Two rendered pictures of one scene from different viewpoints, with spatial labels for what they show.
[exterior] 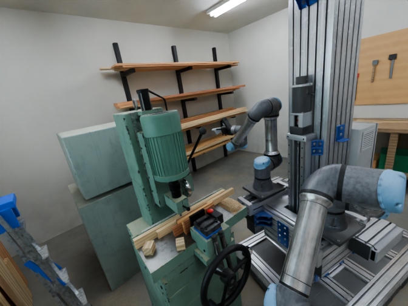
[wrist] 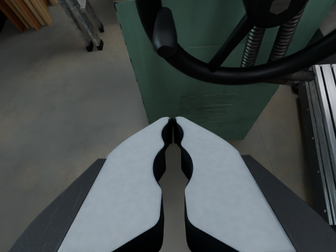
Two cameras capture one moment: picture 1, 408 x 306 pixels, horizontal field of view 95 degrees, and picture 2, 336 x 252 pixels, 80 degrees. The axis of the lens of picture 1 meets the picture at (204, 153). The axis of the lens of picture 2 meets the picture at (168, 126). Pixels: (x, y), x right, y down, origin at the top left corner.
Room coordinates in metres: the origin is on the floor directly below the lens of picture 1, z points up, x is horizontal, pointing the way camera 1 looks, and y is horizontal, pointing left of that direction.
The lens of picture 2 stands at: (0.35, -0.06, 0.94)
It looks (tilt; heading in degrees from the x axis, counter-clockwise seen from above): 62 degrees down; 41
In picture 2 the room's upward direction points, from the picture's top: 7 degrees counter-clockwise
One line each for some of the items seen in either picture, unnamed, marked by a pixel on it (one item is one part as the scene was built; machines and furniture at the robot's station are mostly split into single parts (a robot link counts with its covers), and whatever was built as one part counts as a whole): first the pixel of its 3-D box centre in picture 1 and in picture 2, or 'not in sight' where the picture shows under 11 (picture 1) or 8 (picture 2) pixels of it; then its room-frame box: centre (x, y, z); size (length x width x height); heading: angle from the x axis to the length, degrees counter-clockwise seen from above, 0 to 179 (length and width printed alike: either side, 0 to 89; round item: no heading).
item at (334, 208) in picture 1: (334, 194); not in sight; (0.80, -0.62, 0.98); 0.13 x 0.12 x 0.14; 46
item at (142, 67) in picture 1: (194, 114); not in sight; (3.53, 0.07, 1.20); 2.71 x 0.56 x 2.40; 129
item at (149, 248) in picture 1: (149, 248); not in sight; (0.70, 0.32, 0.92); 0.05 x 0.04 x 0.04; 173
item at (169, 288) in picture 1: (176, 233); not in sight; (0.97, 0.25, 0.76); 0.57 x 0.45 x 0.09; 35
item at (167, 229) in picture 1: (200, 209); not in sight; (0.94, 0.07, 0.92); 0.55 x 0.02 x 0.04; 125
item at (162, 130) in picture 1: (166, 145); not in sight; (0.87, 0.17, 1.35); 0.18 x 0.18 x 0.31
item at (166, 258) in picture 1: (201, 233); not in sight; (0.81, 0.08, 0.87); 0.61 x 0.30 x 0.06; 125
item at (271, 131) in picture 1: (271, 135); not in sight; (1.34, -0.51, 1.19); 0.15 x 0.12 x 0.55; 129
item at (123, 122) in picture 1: (150, 168); not in sight; (1.10, 0.34, 1.16); 0.22 x 0.22 x 0.72; 35
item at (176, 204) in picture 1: (176, 201); not in sight; (0.89, 0.18, 1.03); 0.14 x 0.07 x 0.09; 35
